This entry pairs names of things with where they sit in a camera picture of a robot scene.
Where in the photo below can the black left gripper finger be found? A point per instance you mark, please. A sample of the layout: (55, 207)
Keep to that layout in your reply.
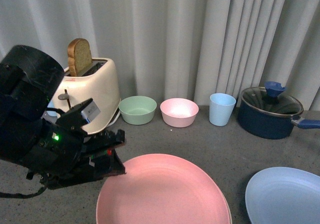
(115, 166)

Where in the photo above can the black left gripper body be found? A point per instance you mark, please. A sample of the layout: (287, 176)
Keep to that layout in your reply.
(66, 158)

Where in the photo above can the pink plate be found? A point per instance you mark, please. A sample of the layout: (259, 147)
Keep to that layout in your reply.
(161, 189)

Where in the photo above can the blue plate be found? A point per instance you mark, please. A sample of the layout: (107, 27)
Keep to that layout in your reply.
(282, 195)

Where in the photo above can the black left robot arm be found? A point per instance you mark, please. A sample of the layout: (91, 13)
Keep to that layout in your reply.
(29, 79)

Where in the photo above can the light blue cup behind toaster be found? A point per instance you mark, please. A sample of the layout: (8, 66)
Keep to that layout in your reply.
(49, 109)

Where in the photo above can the green bowl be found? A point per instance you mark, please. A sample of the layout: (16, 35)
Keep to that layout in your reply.
(137, 110)

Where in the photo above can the cream white toaster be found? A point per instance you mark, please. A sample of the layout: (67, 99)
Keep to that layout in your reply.
(100, 83)

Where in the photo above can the pink bowl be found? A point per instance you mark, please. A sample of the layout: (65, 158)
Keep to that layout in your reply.
(179, 112)

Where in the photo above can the brown bread slice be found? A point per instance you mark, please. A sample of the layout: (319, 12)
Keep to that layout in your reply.
(79, 57)

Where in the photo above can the beige plate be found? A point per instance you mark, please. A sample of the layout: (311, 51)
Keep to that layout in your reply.
(229, 213)

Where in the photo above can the grey curtain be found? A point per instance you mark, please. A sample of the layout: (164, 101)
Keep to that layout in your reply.
(181, 48)

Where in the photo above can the dark blue saucepan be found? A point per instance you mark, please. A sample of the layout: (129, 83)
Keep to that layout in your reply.
(269, 126)

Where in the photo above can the glass pot lid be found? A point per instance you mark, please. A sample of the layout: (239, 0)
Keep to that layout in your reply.
(271, 99)

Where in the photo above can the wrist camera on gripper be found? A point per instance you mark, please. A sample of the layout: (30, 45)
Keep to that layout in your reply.
(79, 115)

